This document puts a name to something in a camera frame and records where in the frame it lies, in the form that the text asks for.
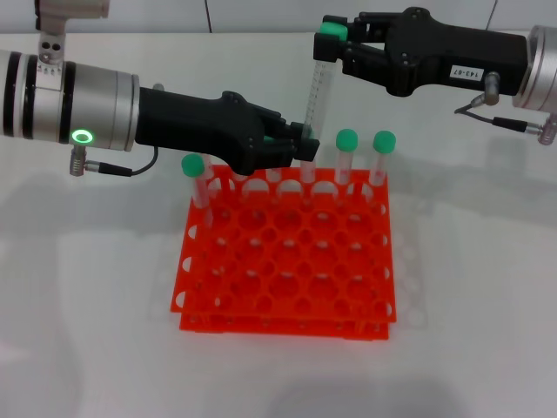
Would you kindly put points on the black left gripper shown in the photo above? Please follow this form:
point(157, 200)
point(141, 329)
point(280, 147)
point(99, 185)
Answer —
point(196, 126)

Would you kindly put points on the orange test tube rack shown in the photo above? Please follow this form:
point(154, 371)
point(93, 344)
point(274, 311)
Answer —
point(270, 270)

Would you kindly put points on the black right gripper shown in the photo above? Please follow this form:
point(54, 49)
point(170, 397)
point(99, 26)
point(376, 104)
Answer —
point(457, 56)

